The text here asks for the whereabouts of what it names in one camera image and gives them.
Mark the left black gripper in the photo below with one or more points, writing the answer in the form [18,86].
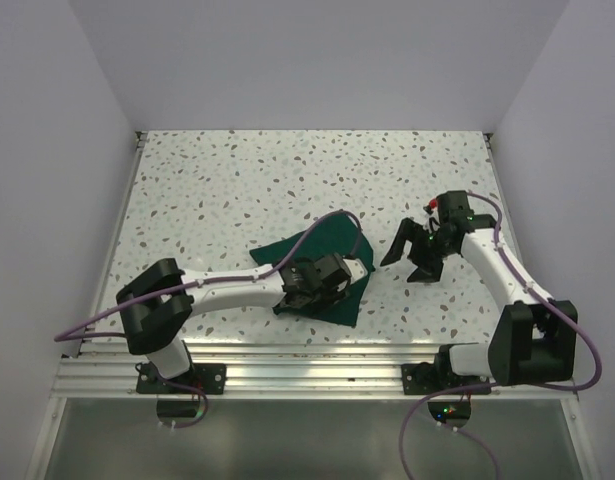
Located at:
[329,296]

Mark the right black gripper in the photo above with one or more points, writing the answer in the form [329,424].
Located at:
[428,271]

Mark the green surgical drape cloth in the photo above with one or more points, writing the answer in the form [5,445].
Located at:
[336,232]

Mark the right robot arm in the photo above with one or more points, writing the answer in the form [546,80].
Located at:
[533,340]

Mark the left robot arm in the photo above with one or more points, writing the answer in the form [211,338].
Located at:
[155,305]

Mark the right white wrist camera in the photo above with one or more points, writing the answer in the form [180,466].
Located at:
[431,210]

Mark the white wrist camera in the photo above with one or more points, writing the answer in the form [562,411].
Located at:
[431,210]
[357,270]

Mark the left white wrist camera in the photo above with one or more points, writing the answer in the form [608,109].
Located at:
[357,270]

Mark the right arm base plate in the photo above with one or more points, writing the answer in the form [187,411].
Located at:
[424,379]

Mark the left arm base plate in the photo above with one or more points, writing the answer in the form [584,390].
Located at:
[210,378]

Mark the aluminium rail frame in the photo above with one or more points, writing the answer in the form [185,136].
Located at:
[207,197]

